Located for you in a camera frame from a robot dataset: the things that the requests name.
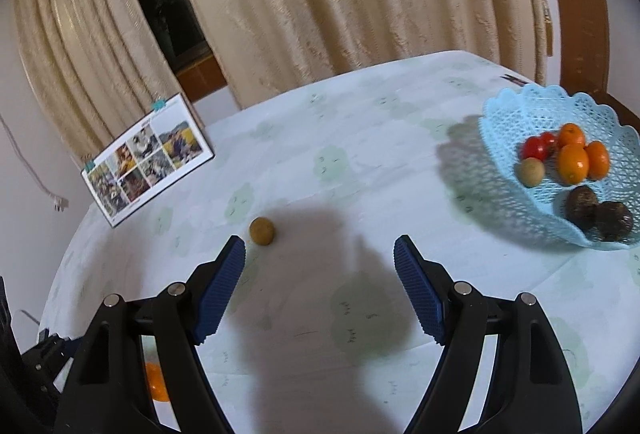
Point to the red cherry tomato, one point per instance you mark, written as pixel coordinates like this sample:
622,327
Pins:
534,148
549,140

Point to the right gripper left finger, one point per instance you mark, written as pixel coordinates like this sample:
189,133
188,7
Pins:
107,389

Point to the beige curtain left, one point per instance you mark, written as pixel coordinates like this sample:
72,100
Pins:
94,66

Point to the dark brown oval fruit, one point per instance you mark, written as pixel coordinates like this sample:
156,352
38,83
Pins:
614,221

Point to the photo collage card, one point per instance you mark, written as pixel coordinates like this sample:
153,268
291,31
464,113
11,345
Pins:
149,157

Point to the tan longan small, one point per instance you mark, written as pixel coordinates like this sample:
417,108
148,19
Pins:
531,172

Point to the dark water chestnut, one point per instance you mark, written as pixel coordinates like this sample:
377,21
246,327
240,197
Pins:
580,207

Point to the teal binder clip left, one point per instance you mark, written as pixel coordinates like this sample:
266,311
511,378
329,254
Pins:
89,165

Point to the white cartoon bed sheet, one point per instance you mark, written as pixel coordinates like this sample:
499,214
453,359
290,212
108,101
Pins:
320,335

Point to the brown wooden door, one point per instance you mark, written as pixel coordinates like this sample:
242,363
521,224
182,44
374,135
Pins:
585,47

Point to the tan longan large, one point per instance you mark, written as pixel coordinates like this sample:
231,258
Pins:
262,231

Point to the large orange kumquat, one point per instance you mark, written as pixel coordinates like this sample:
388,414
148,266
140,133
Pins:
156,383

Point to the teal binder clip right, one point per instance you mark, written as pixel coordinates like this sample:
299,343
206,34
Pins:
159,104

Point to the light blue lattice basket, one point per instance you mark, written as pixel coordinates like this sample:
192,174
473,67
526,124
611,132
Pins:
515,115

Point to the teal binder clip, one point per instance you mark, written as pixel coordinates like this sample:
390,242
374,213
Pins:
159,104
89,165

